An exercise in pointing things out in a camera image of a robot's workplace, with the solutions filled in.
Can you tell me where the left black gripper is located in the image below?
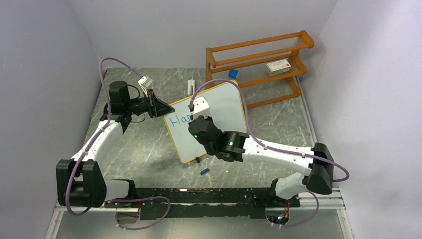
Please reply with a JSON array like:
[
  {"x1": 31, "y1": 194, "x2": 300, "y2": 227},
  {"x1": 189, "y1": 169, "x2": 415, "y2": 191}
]
[{"x1": 125, "y1": 89, "x2": 175, "y2": 119}]

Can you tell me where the yellow framed whiteboard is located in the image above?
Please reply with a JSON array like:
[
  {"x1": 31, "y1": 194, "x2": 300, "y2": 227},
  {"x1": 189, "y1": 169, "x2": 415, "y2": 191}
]
[{"x1": 164, "y1": 82, "x2": 247, "y2": 163}]

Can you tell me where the blue marker cap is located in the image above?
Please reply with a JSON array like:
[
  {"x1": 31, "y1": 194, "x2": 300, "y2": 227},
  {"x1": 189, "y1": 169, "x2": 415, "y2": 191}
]
[{"x1": 200, "y1": 168, "x2": 209, "y2": 175}]

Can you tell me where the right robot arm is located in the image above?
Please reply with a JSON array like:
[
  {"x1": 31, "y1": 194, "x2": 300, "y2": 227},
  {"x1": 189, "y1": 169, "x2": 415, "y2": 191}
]
[{"x1": 188, "y1": 116, "x2": 334, "y2": 206}]

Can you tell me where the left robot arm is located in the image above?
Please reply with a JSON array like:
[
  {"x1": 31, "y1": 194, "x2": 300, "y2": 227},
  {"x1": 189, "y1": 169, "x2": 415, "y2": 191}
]
[{"x1": 56, "y1": 81, "x2": 175, "y2": 208}]

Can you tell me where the white whiteboard stand piece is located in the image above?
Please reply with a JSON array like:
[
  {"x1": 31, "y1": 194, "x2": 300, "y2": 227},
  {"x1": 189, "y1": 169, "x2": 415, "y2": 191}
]
[{"x1": 187, "y1": 79, "x2": 195, "y2": 96}]

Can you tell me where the small blue box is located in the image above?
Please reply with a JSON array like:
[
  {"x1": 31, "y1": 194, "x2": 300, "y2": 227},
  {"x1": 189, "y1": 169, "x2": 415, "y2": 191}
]
[{"x1": 228, "y1": 69, "x2": 239, "y2": 79}]

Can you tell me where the orange wooden shelf rack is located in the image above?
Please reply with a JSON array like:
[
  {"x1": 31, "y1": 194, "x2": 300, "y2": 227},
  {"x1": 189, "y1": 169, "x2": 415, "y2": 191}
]
[{"x1": 206, "y1": 30, "x2": 315, "y2": 108}]

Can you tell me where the white red carton box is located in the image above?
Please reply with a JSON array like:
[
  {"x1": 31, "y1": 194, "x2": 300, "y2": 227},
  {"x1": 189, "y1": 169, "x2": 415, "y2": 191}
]
[{"x1": 266, "y1": 59, "x2": 292, "y2": 76}]

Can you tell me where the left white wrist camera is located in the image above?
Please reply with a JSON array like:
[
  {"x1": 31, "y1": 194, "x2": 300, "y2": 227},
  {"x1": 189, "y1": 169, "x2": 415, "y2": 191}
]
[{"x1": 138, "y1": 76, "x2": 153, "y2": 96}]

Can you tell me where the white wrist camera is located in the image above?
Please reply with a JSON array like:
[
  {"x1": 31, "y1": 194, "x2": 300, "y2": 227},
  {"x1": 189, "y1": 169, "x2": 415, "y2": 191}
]
[
  {"x1": 189, "y1": 97, "x2": 211, "y2": 120},
  {"x1": 138, "y1": 76, "x2": 153, "y2": 96}
]

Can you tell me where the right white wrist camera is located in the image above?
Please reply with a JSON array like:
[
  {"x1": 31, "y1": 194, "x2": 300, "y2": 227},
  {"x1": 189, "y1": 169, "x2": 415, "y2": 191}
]
[{"x1": 189, "y1": 97, "x2": 211, "y2": 120}]

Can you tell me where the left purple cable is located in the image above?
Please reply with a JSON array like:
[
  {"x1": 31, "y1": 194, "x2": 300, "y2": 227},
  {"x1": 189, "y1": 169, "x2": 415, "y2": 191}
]
[{"x1": 65, "y1": 57, "x2": 143, "y2": 217}]

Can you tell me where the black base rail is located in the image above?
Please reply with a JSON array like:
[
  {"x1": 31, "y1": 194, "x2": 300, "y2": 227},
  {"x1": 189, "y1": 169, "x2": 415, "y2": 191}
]
[{"x1": 104, "y1": 188, "x2": 300, "y2": 220}]

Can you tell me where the aluminium frame profile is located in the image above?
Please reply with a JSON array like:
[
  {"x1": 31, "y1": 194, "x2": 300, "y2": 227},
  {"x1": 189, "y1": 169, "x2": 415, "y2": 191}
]
[{"x1": 46, "y1": 188, "x2": 354, "y2": 239}]

